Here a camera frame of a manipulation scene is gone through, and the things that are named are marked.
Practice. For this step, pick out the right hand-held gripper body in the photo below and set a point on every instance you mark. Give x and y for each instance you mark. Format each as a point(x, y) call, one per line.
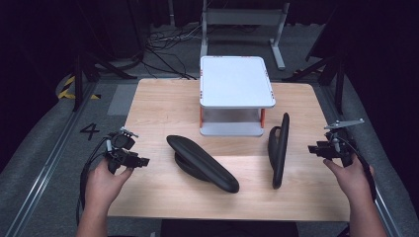
point(341, 144)

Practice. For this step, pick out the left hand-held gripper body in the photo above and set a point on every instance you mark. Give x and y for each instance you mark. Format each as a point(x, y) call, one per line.
point(122, 142)

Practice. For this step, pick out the black slipper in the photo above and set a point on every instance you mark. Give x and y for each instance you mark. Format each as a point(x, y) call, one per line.
point(201, 161)
point(280, 151)

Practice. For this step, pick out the white two-tier shoe rack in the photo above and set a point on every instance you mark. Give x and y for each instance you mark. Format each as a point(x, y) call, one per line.
point(235, 82)

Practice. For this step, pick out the person's right hand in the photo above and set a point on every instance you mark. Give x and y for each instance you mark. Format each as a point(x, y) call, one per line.
point(355, 181)

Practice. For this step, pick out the person's left hand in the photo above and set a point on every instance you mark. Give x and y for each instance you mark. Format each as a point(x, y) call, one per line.
point(102, 187)

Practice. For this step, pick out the person's dark clothing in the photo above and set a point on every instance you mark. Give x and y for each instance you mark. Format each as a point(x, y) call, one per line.
point(230, 229)

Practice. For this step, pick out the grey metal stand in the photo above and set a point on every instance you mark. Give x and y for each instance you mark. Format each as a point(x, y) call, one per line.
point(243, 16)

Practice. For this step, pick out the black stand leg frame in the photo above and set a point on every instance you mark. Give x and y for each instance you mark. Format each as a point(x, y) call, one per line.
point(332, 75)
point(79, 82)

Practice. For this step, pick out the metal floor rail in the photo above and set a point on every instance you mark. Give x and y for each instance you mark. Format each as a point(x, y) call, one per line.
point(388, 217)
point(42, 171)

